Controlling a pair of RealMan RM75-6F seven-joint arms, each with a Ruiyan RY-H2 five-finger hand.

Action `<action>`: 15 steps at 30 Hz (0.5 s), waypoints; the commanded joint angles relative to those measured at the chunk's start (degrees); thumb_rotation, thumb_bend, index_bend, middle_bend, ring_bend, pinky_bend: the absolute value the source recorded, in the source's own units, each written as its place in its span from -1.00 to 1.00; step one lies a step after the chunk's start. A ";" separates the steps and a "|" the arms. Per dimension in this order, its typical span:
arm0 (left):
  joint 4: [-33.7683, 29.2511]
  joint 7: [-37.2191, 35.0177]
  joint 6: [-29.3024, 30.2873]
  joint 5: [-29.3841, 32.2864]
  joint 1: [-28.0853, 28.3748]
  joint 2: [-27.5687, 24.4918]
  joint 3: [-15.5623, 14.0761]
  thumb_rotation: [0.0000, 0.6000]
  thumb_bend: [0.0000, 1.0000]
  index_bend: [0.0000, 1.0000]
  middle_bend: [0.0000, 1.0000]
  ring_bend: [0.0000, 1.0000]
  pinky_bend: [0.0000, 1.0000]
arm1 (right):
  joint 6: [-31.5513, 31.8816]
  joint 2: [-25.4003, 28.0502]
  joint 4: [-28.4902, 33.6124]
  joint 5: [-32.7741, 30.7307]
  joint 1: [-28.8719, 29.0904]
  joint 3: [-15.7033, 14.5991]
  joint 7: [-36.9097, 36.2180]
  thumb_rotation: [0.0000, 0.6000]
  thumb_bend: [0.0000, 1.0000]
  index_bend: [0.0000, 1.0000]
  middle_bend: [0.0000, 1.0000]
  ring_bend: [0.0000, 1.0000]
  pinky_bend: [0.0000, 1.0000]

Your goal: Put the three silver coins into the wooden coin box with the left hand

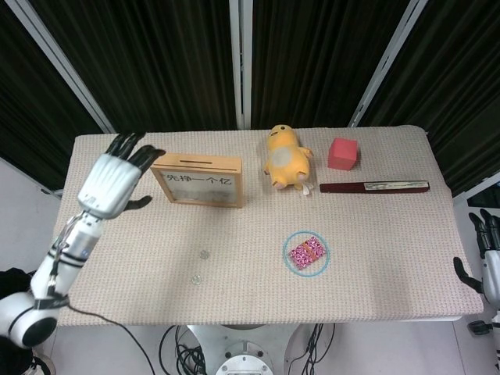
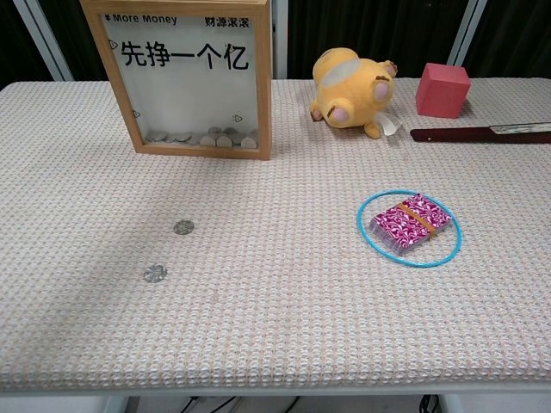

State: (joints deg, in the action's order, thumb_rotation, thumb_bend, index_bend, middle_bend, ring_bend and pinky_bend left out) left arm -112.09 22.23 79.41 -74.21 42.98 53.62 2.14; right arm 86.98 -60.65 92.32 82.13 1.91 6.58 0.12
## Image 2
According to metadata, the yellow plush toy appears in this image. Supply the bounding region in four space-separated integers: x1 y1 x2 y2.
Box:
308 46 405 141

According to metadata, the black pleated curtain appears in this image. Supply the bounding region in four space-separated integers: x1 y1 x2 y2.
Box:
286 0 473 81
0 0 56 89
38 0 108 82
462 0 551 79

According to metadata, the white table frame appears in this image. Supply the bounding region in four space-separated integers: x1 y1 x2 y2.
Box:
0 384 551 413

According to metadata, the wooden glass coin box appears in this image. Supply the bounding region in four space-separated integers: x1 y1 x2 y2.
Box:
79 0 274 162

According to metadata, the blue ring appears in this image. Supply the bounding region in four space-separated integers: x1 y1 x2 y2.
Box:
356 188 466 268

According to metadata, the red cube block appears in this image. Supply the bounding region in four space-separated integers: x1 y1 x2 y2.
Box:
415 62 472 120

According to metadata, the orange rubber band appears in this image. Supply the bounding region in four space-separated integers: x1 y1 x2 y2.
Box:
396 201 440 240

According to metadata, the pink patterned card deck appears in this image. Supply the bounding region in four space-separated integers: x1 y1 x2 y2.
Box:
368 193 453 258

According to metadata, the beige woven tablecloth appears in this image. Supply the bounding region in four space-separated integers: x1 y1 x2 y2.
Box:
0 77 551 393

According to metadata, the dark red folded fan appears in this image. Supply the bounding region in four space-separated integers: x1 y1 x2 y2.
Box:
409 122 551 145

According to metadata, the white frame pole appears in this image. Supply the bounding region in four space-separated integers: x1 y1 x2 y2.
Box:
271 0 288 81
12 0 75 82
446 0 490 78

